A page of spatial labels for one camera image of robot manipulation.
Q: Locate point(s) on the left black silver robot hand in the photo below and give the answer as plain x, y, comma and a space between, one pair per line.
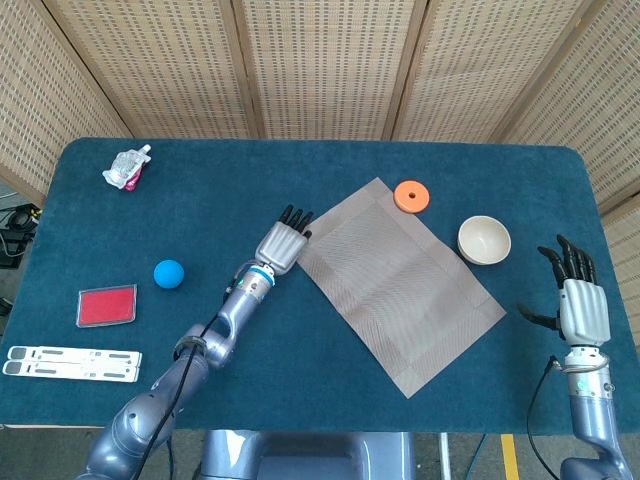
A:
282, 247

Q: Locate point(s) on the white folding stand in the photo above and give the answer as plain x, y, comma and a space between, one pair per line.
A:
75, 364

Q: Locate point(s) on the cream round bowl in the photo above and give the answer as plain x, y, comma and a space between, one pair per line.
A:
482, 242

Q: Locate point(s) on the blue velvet table cover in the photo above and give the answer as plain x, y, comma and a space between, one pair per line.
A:
210, 200

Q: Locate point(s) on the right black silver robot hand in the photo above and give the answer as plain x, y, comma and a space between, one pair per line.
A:
585, 310

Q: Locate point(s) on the white table leg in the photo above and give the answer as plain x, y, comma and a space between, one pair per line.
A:
445, 457

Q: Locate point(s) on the red pad in clear case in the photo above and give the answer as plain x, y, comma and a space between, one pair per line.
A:
106, 306

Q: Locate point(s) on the blue ball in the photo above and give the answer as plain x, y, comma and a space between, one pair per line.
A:
169, 274

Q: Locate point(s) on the woven grey placemat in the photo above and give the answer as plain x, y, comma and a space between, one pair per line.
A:
395, 285

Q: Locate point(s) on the grey-blue robot torso base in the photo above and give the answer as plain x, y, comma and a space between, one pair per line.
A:
310, 450

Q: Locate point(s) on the woven rattan screen panel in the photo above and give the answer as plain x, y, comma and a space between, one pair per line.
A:
160, 65
330, 65
480, 65
45, 100
600, 125

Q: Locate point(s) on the silver pink spout pouch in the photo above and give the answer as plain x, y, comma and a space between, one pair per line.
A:
122, 167

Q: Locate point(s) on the orange disc with hole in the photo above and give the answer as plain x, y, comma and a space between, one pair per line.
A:
420, 197

